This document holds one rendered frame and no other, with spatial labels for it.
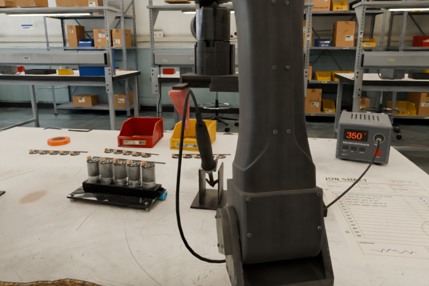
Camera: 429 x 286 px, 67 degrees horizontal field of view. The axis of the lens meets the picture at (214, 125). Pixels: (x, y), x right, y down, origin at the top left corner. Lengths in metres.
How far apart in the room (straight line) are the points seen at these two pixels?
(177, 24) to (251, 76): 4.84
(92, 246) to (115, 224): 0.06
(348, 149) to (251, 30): 0.61
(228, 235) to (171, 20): 4.90
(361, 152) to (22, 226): 0.70
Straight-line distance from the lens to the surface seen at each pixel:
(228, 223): 0.28
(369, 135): 0.82
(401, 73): 3.14
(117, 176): 0.62
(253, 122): 0.26
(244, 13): 0.28
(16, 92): 6.44
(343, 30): 4.62
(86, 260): 0.48
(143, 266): 0.45
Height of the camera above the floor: 1.02
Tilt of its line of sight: 14 degrees down
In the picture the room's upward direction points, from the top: straight up
